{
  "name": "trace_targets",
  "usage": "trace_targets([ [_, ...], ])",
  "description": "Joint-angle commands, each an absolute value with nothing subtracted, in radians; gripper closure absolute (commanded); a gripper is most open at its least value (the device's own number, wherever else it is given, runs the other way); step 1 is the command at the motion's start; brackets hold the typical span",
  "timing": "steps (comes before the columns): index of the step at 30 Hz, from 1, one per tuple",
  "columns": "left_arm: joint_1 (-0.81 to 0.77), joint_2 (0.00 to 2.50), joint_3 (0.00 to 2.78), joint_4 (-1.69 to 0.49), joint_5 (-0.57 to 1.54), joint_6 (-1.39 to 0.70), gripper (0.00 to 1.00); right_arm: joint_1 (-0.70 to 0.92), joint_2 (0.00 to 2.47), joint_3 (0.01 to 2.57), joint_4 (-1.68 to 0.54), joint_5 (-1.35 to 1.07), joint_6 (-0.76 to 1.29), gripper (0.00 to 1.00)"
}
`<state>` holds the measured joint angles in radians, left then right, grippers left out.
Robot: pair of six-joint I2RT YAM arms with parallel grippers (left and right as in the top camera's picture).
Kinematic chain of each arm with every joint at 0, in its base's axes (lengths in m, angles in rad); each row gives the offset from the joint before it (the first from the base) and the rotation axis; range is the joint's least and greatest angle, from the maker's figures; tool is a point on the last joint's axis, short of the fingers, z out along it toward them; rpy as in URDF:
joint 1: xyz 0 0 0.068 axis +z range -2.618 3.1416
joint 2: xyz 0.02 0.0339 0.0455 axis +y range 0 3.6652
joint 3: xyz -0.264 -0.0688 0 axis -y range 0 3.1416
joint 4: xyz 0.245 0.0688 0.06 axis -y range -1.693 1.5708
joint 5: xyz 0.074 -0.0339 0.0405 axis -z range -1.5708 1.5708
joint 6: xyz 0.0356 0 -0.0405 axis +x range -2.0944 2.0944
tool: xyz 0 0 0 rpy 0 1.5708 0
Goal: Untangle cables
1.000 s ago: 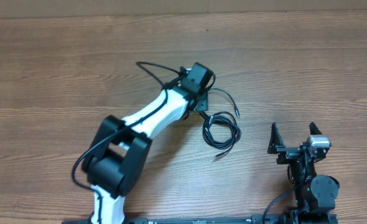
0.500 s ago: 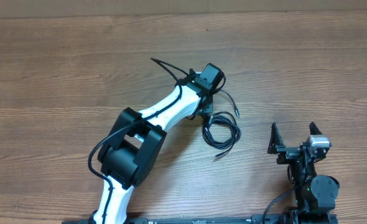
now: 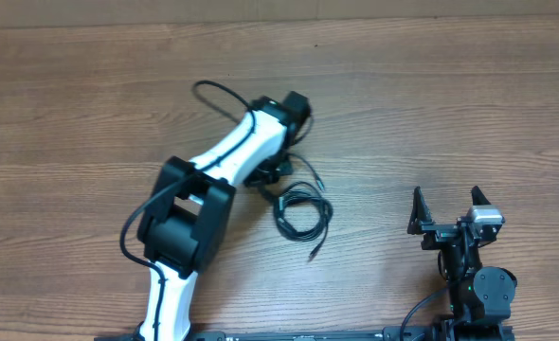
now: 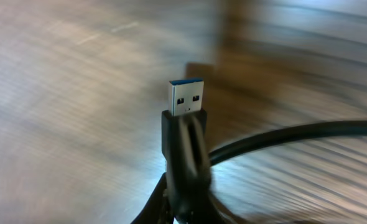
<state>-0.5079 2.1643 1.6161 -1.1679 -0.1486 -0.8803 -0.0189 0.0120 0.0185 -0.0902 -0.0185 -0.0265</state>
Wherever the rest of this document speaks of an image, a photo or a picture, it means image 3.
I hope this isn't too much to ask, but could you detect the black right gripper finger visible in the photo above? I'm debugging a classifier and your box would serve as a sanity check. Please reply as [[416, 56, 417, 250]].
[[471, 186, 491, 206], [407, 187, 435, 235]]

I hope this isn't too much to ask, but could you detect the black USB-A cable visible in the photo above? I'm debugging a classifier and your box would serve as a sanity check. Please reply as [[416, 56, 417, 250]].
[[272, 181, 334, 261]]

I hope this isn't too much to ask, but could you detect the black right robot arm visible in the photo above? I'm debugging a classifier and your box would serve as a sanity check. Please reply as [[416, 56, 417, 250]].
[[399, 187, 517, 341]]

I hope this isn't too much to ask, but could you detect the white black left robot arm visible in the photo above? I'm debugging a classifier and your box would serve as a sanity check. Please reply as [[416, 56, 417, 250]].
[[133, 92, 311, 340]]

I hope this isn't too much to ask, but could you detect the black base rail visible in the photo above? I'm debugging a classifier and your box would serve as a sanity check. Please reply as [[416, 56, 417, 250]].
[[94, 324, 515, 341]]

